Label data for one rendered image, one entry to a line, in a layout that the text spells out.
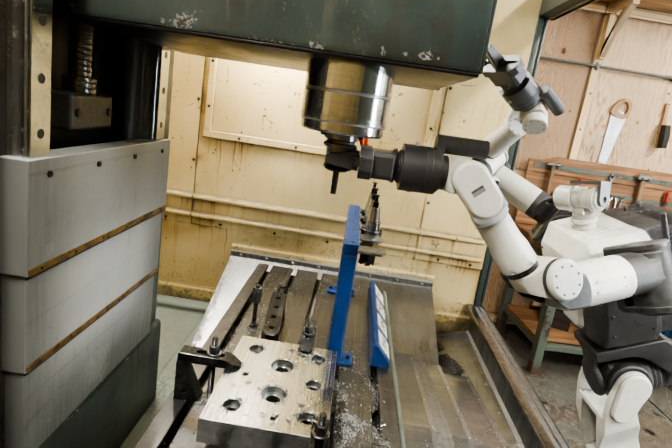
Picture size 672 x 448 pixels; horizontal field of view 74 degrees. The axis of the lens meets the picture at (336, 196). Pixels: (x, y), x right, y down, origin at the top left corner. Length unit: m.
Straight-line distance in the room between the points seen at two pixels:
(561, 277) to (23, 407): 0.94
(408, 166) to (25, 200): 0.60
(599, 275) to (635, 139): 3.16
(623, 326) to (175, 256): 1.68
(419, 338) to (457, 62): 1.28
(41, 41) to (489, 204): 0.74
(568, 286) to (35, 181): 0.90
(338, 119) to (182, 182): 1.34
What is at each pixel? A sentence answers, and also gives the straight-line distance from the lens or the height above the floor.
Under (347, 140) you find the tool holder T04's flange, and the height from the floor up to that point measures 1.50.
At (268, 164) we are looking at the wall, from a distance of 1.89.
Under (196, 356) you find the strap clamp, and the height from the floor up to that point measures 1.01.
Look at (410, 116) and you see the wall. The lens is 1.84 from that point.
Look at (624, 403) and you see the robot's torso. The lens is 1.47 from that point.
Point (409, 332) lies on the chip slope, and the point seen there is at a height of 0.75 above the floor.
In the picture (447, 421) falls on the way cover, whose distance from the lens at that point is 1.41.
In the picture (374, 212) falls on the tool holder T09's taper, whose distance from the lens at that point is 1.26.
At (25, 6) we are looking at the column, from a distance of 0.78.
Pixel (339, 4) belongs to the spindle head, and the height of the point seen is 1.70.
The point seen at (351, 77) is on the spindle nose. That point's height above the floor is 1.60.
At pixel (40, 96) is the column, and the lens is 0.79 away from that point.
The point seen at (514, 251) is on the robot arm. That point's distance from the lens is 0.88.
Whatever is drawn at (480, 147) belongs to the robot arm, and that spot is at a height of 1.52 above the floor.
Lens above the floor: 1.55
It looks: 11 degrees down
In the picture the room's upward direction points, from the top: 9 degrees clockwise
